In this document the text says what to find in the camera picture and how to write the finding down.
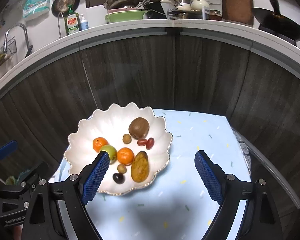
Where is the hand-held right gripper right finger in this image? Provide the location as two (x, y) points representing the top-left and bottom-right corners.
(194, 150), (283, 240)

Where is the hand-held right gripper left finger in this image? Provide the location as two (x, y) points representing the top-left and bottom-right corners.
(21, 150), (110, 240)

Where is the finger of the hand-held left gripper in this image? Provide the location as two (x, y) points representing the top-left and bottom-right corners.
(0, 161), (49, 198)
(0, 140), (18, 178)

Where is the dark purple plum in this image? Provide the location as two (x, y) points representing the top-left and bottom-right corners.
(112, 172), (125, 184)

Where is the green apple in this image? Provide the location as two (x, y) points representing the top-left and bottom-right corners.
(99, 145), (117, 165)

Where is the orange tangerine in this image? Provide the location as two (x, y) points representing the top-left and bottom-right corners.
(93, 137), (108, 153)
(117, 147), (135, 166)

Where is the white scalloped bowl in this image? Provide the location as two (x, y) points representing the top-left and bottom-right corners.
(64, 102), (173, 196)

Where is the yellow mango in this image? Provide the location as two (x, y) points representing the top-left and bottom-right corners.
(131, 151), (149, 182)

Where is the brown kiwi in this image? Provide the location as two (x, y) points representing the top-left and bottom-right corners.
(128, 117), (150, 140)

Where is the light blue patterned tablecloth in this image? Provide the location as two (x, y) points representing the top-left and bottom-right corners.
(56, 109), (252, 240)

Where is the checked cloth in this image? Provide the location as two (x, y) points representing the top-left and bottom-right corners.
(231, 127), (252, 175)

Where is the dark wood kitchen cabinet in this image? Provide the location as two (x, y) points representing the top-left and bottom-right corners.
(0, 19), (300, 218)

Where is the metal faucet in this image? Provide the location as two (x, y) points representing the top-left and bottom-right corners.
(4, 23), (33, 58)

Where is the green dish soap bottle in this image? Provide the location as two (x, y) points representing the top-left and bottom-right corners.
(64, 5), (80, 36)

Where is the blue pump bottle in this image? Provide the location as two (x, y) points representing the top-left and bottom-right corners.
(79, 14), (89, 30)

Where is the green plastic pack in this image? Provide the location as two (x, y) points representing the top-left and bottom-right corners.
(23, 0), (52, 22)

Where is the copper bottomed hanging pan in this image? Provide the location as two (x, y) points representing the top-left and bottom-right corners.
(51, 0), (80, 17)

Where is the black gas stove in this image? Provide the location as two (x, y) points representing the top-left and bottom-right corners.
(258, 24), (298, 47)

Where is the glass jar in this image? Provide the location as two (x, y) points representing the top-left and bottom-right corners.
(209, 9), (222, 21)

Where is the steel pan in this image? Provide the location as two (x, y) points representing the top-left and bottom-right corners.
(167, 9), (204, 20)

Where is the black wok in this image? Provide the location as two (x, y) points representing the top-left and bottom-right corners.
(252, 0), (300, 42)

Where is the white lidded pot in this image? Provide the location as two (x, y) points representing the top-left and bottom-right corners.
(191, 0), (210, 11)

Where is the black box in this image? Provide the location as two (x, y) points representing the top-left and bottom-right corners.
(146, 1), (167, 20)

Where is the wooden cutting board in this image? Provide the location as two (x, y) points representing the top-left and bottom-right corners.
(220, 0), (254, 26)

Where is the metal rail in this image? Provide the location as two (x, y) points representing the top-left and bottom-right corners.
(245, 140), (300, 209)

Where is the black wire sink basket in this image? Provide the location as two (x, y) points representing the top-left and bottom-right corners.
(0, 37), (17, 68)

